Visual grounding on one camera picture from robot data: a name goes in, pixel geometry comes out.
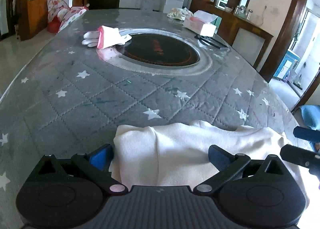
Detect dark wooden archway frame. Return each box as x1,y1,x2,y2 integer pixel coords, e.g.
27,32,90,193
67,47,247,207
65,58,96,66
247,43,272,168
259,0,320,83

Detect round black induction cooktop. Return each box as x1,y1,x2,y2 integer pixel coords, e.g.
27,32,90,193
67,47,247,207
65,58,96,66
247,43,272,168
103,28,213,77

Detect dark wooden sideboard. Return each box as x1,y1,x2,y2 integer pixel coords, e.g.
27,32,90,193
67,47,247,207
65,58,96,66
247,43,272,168
190,0,274,70

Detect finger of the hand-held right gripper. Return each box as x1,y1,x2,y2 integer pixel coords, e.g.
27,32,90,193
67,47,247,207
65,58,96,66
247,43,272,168
293,126,320,142
280,144,320,191

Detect white cotton gloves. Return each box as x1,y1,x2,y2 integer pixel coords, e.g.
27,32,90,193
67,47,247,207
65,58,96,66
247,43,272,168
82,30,132,46

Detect tall wooden shelf unit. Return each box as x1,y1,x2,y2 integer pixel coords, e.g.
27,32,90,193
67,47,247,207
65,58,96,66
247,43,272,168
14,0,49,42

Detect grey quilted star table cover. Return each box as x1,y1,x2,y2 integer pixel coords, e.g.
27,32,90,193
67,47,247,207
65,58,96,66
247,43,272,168
0,9,320,229

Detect blue chair cloth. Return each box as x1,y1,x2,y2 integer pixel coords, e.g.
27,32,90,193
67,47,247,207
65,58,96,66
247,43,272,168
300,105,320,129

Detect light blue cabinet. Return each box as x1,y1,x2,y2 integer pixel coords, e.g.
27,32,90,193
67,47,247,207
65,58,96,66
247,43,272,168
274,50,300,82

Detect white tissue box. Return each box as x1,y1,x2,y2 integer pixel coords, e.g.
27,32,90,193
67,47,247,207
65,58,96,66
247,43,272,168
184,10,217,37

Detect pink patterned play tent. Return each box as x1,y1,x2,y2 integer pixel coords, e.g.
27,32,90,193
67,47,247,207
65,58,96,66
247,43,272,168
47,0,89,34

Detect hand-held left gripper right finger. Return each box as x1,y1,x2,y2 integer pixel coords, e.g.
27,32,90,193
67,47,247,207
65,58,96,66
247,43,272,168
194,144,290,194

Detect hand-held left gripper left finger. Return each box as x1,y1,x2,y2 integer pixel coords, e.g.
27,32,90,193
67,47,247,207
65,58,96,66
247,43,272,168
34,144,128,194

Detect patterned crumpled cloth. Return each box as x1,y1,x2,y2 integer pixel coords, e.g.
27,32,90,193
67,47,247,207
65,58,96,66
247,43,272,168
167,7,194,20

